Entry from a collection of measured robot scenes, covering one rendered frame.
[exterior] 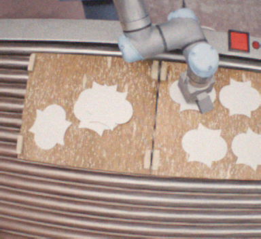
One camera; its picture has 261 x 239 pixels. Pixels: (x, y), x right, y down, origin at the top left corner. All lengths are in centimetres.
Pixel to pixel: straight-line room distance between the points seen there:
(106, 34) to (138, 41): 38
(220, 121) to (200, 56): 35
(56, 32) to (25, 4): 117
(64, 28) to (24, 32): 15
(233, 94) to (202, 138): 17
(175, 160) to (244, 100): 29
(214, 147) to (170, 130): 14
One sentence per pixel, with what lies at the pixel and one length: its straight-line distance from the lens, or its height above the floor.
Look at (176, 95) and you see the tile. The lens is 145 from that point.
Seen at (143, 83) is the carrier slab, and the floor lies 94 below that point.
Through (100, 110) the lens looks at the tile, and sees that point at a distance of 143.
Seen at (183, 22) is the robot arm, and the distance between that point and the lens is 122.
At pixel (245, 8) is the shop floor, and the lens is 271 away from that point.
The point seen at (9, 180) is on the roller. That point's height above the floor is 92.
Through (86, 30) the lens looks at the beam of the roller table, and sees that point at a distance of 157.
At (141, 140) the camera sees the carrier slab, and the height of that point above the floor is 94.
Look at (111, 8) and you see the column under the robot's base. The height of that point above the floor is 65.
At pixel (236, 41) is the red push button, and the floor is 93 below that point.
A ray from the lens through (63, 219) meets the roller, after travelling 144.
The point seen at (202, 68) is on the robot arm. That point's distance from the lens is 116.
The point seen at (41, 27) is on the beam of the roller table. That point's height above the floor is 92.
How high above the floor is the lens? 234
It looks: 75 degrees down
